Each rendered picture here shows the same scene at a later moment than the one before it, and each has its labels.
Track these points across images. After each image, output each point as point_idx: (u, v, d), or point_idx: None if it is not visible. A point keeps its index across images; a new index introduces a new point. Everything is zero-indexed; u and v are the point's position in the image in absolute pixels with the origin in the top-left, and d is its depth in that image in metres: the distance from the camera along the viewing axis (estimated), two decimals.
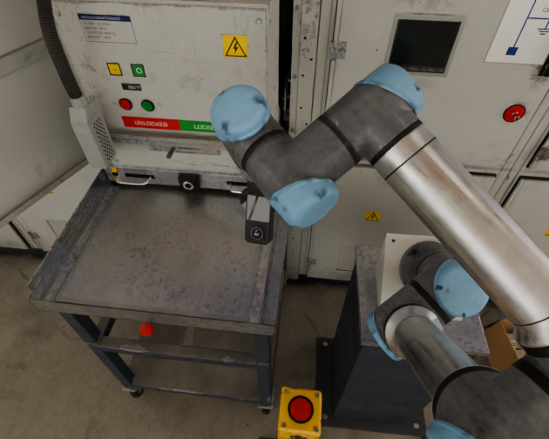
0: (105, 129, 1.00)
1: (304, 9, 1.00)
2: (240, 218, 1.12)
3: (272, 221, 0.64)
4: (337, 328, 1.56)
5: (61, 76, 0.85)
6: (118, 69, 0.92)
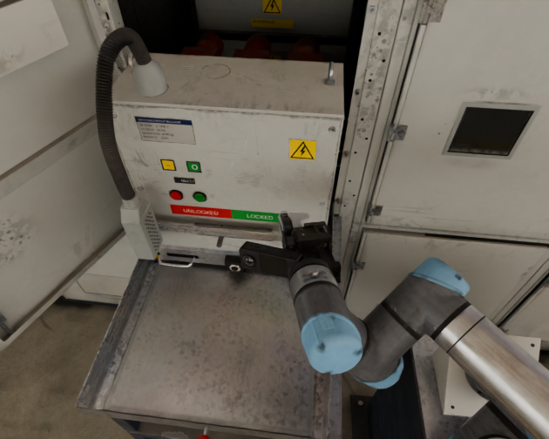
0: (154, 220, 0.95)
1: (365, 93, 0.95)
2: (290, 304, 1.07)
3: (263, 267, 0.68)
4: (376, 394, 1.50)
5: (117, 181, 0.79)
6: (172, 165, 0.87)
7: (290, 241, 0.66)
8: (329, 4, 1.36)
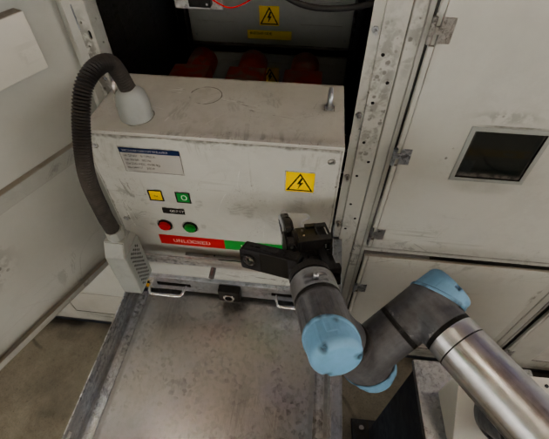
0: (142, 252, 0.88)
1: (367, 116, 0.88)
2: (287, 337, 1.00)
3: (263, 268, 0.68)
4: (378, 421, 1.44)
5: (98, 216, 0.73)
6: (160, 195, 0.81)
7: (291, 242, 0.66)
8: (329, 16, 1.30)
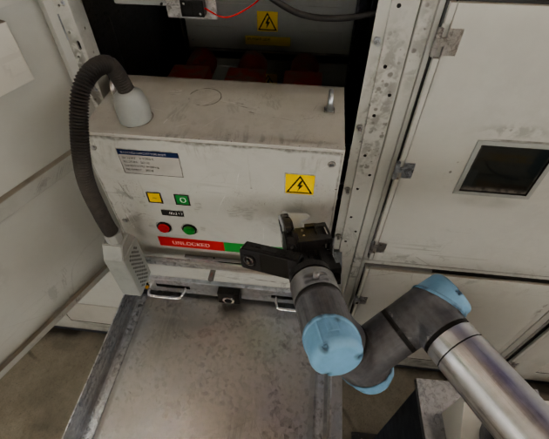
0: (140, 254, 0.88)
1: (368, 129, 0.85)
2: (285, 355, 0.97)
3: (263, 268, 0.68)
4: (379, 435, 1.41)
5: (97, 219, 0.73)
6: (159, 198, 0.80)
7: (291, 242, 0.66)
8: (329, 22, 1.27)
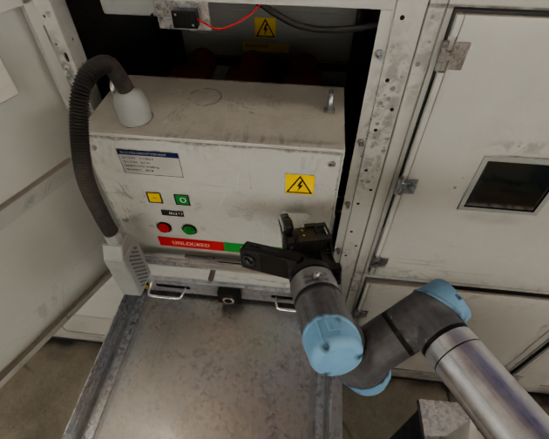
0: (140, 254, 0.88)
1: (369, 143, 0.81)
2: (283, 377, 0.93)
3: (263, 268, 0.68)
4: None
5: (97, 219, 0.73)
6: (159, 198, 0.80)
7: (291, 242, 0.66)
8: None
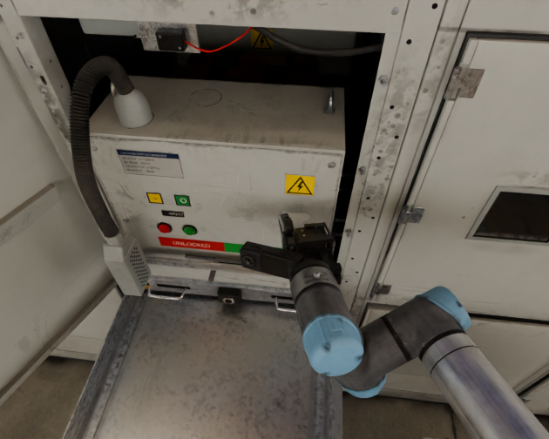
0: (141, 254, 0.88)
1: (372, 171, 0.75)
2: (280, 416, 0.88)
3: (263, 268, 0.68)
4: None
5: (98, 219, 0.73)
6: (159, 198, 0.80)
7: (291, 242, 0.66)
8: (328, 40, 1.17)
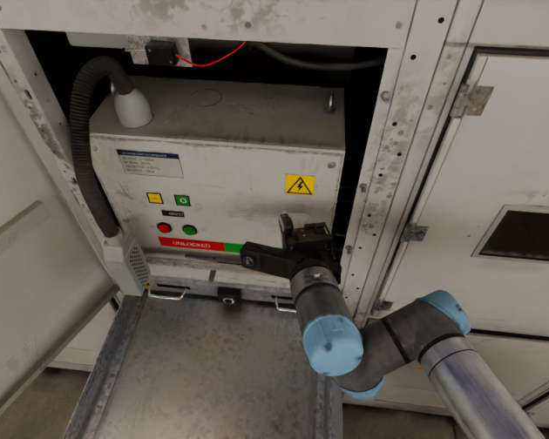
0: (141, 254, 0.88)
1: (373, 188, 0.72)
2: None
3: (263, 268, 0.68)
4: None
5: (98, 219, 0.73)
6: (159, 198, 0.80)
7: (291, 242, 0.66)
8: (328, 47, 1.14)
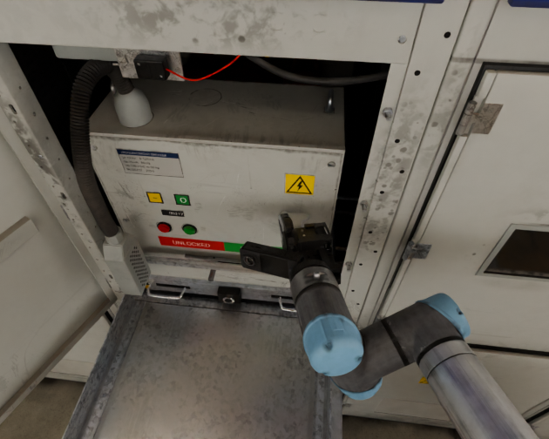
0: (141, 254, 0.88)
1: (375, 205, 0.69)
2: None
3: (263, 268, 0.68)
4: None
5: (98, 219, 0.73)
6: (159, 198, 0.80)
7: (291, 242, 0.66)
8: None
